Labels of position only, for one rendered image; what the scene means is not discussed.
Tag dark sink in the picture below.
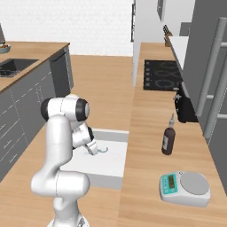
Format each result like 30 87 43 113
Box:
0 58 40 79

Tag black hob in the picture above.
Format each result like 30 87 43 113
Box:
143 59 184 92

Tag black toaster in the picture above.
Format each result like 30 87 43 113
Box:
174 87 199 124

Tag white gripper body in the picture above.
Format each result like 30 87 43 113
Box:
84 138 99 157

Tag long grey cupboard handle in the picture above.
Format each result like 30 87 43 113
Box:
195 17 227 118
203 70 227 140

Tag dark brown sauce bottle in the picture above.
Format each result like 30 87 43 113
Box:
160 113 176 156

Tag white teal kitchen scale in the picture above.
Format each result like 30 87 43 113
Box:
159 170 212 207

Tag grey bowl with food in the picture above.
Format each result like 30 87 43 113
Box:
0 43 12 55

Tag wooden knife block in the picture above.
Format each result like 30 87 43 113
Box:
162 24 174 48

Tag grey island cupboards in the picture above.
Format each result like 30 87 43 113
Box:
0 59 58 182

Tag dark grey dishwasher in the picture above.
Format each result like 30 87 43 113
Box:
48 47 74 99

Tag white open drawer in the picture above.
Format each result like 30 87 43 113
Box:
59 128 130 191

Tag white range hood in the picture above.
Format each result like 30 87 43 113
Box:
168 35 190 71

